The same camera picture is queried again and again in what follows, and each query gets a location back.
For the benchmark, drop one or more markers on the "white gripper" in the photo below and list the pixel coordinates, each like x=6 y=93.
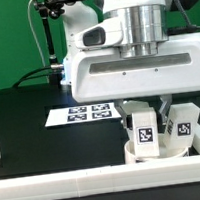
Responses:
x=101 y=75

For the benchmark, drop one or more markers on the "white round stool seat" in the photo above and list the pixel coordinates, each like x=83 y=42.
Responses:
x=164 y=153

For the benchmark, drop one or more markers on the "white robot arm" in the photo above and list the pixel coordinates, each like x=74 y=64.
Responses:
x=131 y=53

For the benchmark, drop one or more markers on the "white sheet with markers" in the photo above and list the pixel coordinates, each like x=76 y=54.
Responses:
x=63 y=116

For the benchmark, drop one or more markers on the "white obstacle wall frame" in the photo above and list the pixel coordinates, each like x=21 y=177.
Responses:
x=111 y=179

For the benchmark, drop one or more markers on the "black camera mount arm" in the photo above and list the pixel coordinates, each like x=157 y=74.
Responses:
x=51 y=9

